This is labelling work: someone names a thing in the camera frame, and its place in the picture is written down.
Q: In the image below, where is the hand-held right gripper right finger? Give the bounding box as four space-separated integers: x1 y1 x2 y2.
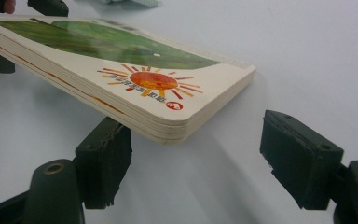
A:
258 108 345 212

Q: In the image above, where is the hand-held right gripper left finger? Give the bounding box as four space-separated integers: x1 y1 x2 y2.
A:
74 116 134 211

